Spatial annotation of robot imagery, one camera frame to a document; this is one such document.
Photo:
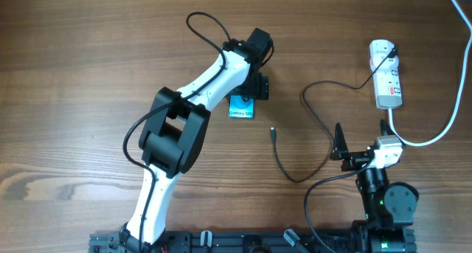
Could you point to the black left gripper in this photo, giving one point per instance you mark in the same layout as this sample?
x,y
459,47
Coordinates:
x,y
259,89

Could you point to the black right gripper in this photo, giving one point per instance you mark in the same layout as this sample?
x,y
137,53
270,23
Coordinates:
x,y
355,159

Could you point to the teal screen smartphone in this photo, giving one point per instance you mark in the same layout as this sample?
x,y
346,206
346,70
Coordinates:
x,y
240,107

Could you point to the white power strip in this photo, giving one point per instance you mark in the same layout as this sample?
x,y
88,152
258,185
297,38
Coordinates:
x,y
386,83

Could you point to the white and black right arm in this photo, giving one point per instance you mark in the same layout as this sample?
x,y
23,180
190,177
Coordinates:
x,y
389,207

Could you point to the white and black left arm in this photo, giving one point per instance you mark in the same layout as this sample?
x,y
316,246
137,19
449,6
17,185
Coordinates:
x,y
173,134

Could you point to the white USB charger plug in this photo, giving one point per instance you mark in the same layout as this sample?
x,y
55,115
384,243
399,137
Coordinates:
x,y
381,62

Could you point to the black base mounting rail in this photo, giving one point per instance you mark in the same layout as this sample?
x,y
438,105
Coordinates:
x,y
338,240

